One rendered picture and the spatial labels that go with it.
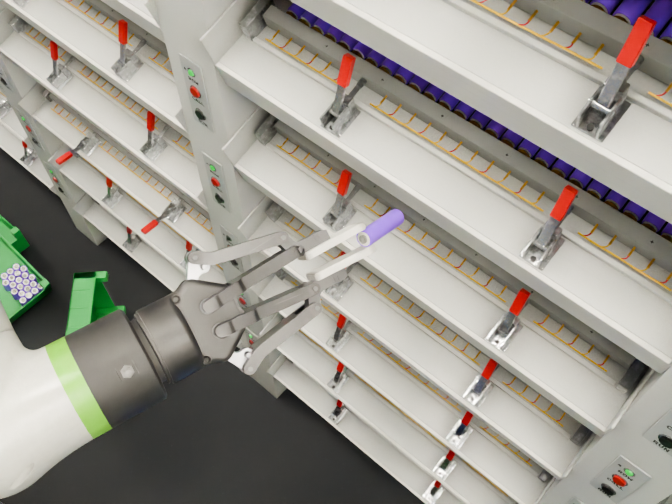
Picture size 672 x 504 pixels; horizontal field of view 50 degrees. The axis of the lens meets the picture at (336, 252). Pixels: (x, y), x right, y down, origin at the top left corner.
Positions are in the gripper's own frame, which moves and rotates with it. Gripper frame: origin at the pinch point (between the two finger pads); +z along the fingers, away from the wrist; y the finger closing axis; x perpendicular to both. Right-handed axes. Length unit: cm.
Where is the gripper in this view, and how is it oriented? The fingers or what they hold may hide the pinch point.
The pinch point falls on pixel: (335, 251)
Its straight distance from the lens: 72.9
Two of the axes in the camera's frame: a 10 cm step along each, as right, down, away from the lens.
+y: 4.2, 9.0, 1.5
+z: 8.4, -4.4, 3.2
